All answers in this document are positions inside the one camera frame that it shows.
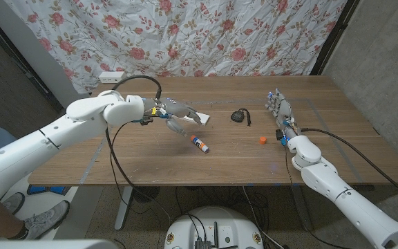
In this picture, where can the orange glue stick cap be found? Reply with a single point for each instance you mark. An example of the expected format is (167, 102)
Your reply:
(262, 140)

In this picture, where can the white power strip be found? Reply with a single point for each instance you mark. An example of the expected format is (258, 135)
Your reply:
(112, 77)

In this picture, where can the grey sneaker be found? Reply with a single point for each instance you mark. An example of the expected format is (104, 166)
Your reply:
(14, 202)
(47, 218)

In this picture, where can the grey table leg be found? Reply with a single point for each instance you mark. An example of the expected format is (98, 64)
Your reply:
(302, 207)

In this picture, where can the person's bare leg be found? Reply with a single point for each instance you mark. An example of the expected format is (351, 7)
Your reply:
(2, 221)

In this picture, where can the white robot torso base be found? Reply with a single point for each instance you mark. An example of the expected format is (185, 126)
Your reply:
(216, 224)

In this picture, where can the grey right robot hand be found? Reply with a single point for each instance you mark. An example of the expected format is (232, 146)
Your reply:
(283, 110)

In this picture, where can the white table leg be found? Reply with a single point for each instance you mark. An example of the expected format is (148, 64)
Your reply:
(123, 207)

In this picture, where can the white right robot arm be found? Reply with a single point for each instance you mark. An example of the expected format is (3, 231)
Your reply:
(344, 197)

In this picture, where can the orange blue white glue stick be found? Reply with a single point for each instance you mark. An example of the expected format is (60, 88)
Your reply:
(199, 144)

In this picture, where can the blue flat floor item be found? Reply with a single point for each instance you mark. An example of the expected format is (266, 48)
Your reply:
(48, 190)

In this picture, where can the floral backdrop cloth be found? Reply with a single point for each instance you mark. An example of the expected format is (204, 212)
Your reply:
(185, 34)

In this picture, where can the flat white cardboard box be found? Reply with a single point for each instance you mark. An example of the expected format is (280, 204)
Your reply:
(204, 118)

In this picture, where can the black backdrop stand pole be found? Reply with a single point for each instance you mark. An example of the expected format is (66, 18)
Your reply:
(333, 34)

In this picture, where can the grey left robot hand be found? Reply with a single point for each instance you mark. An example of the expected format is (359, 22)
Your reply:
(171, 107)

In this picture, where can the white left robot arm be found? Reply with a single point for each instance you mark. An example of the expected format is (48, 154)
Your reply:
(64, 128)

